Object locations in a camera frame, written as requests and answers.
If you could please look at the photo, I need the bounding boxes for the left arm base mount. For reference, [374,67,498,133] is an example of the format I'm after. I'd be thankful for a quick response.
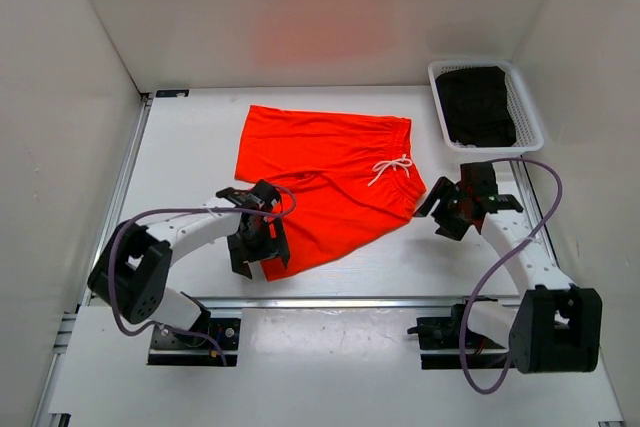
[147,312,242,368]

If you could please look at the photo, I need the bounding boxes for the aluminium rail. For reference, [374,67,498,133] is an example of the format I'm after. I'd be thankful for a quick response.
[73,91,156,313]
[511,157,572,295]
[89,295,521,311]

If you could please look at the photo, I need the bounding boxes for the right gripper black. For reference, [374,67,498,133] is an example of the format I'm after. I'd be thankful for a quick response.
[413,176,471,241]

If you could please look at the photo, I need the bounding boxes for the aluminium rail front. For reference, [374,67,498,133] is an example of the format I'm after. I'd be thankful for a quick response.
[89,295,521,311]

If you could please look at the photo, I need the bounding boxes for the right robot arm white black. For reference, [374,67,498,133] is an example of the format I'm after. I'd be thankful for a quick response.
[414,161,603,374]

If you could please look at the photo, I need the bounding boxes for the orange shorts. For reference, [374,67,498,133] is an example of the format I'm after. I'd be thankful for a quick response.
[235,105,426,281]

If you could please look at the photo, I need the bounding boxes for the white plastic basket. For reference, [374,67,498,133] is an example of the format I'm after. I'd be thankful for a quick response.
[428,58,544,159]

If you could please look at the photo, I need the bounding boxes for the aluminium rail right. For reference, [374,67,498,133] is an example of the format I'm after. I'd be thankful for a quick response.
[511,157,572,295]

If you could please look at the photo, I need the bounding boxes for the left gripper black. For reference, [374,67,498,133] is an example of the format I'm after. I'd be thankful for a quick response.
[227,218,289,278]

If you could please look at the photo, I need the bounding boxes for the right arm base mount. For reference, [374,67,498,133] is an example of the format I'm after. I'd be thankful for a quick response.
[407,301,507,370]

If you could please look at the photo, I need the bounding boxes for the black shorts in basket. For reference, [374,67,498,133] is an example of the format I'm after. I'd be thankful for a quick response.
[435,66,517,148]

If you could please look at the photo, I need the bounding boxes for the small dark label sticker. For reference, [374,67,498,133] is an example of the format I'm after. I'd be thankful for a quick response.
[155,89,190,98]

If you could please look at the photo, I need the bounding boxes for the aluminium rail left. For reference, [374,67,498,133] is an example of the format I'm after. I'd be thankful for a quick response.
[73,91,156,313]

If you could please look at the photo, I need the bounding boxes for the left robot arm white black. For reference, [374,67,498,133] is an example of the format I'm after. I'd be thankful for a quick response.
[87,180,296,348]

